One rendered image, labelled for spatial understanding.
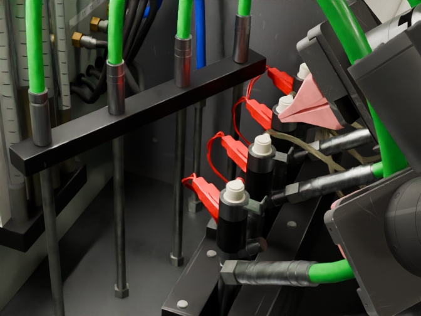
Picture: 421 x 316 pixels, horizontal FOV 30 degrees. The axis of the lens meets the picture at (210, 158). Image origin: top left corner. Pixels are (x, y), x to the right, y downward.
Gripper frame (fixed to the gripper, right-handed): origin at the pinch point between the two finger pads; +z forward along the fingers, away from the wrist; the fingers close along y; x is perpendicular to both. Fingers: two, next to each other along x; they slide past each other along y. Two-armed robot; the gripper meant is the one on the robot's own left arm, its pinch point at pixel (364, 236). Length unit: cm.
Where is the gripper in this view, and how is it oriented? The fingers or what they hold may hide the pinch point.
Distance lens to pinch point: 53.3
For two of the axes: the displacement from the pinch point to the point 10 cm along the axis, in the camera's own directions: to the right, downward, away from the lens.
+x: 4.2, 9.1, -0.5
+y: -8.8, 3.9, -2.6
